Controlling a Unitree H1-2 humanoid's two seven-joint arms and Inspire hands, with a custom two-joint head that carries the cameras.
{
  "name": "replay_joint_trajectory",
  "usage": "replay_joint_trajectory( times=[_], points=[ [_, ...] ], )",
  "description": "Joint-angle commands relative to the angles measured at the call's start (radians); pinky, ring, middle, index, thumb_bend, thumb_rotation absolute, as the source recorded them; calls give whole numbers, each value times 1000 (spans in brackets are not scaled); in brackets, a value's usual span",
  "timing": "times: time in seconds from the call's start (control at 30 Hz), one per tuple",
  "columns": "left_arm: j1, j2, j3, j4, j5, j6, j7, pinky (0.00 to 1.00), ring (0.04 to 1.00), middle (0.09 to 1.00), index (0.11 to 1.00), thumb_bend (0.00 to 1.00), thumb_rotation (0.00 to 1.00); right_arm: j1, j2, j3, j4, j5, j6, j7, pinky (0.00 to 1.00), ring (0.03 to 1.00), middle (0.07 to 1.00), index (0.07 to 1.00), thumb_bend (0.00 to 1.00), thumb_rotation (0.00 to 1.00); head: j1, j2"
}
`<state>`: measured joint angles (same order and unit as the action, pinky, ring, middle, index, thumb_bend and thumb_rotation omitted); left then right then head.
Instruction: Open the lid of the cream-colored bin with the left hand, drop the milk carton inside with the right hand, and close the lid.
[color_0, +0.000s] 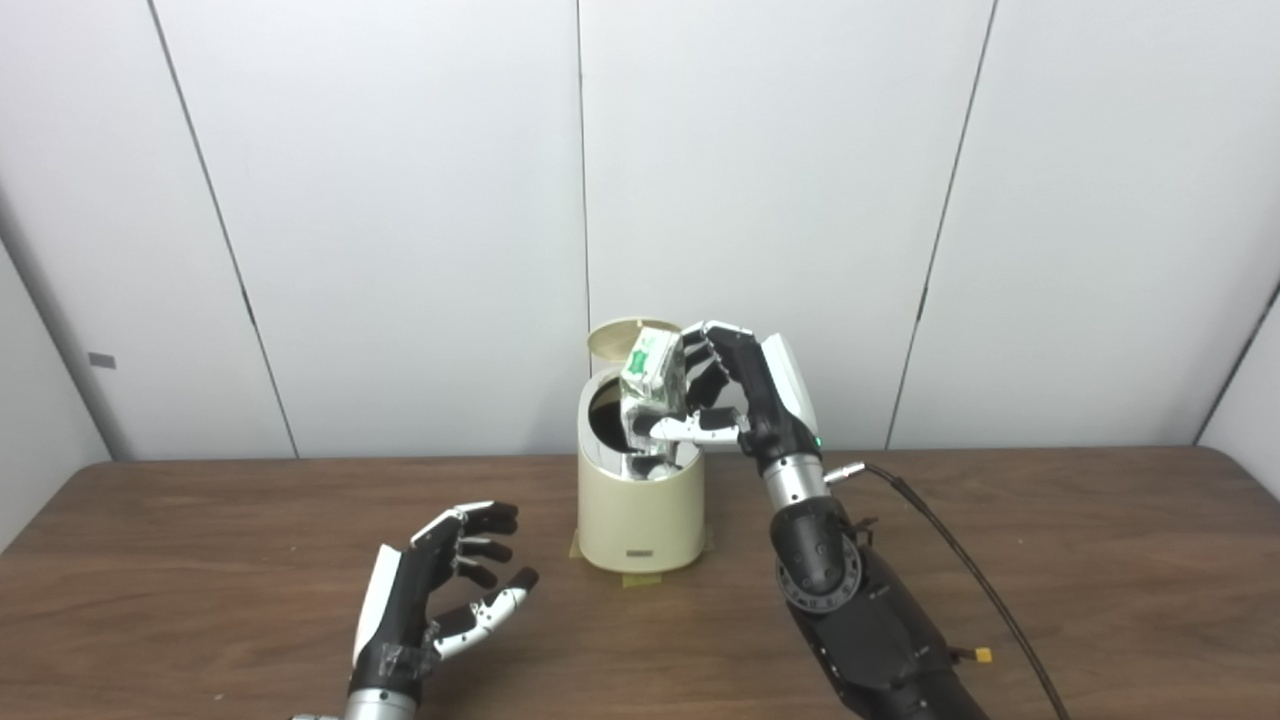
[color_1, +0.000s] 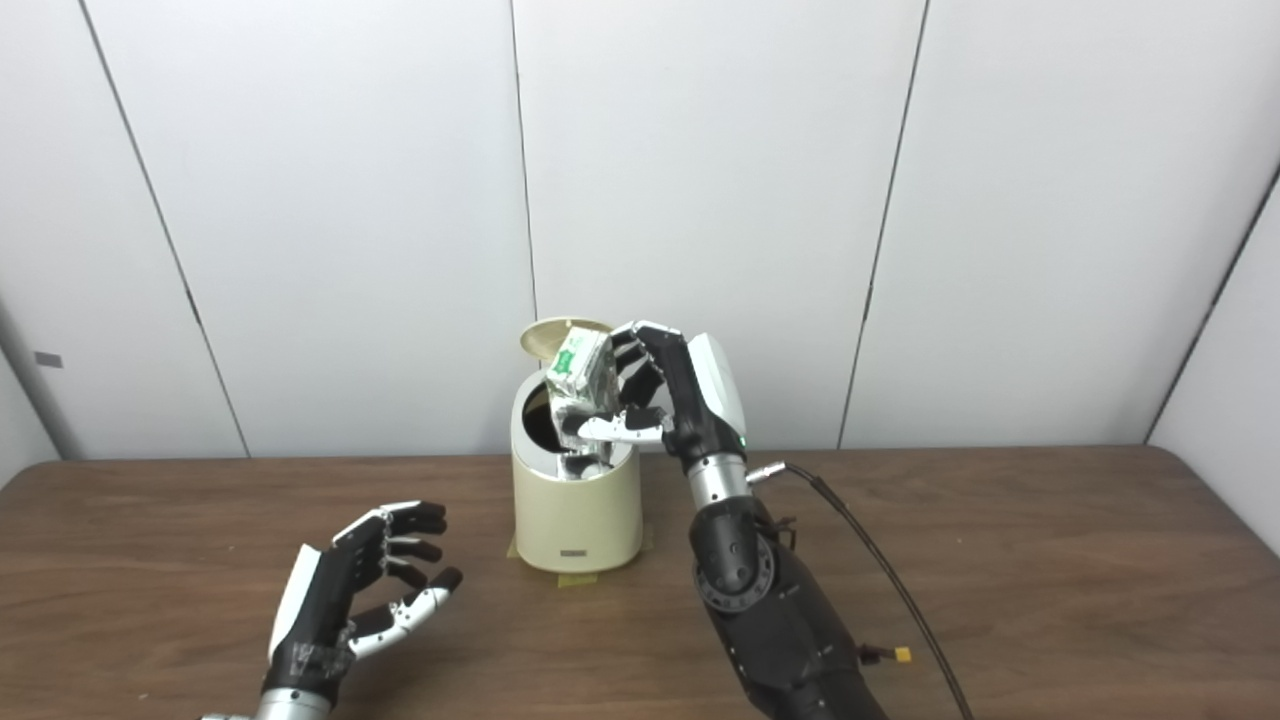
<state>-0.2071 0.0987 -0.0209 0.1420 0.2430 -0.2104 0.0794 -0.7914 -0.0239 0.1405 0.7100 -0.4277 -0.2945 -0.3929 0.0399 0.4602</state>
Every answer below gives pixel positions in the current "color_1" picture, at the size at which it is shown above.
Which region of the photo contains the cream-colored round bin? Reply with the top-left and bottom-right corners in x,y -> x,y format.
510,368 -> 643,574

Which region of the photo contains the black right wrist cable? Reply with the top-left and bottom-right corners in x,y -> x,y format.
748,461 -> 976,720

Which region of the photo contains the green white milk carton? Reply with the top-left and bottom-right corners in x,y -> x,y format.
545,326 -> 621,479

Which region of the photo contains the cream round bin lid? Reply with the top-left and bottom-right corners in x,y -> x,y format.
519,317 -> 613,361

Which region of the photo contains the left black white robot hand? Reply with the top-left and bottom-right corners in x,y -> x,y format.
262,501 -> 464,701

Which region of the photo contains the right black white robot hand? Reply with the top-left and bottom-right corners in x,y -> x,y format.
577,320 -> 749,471

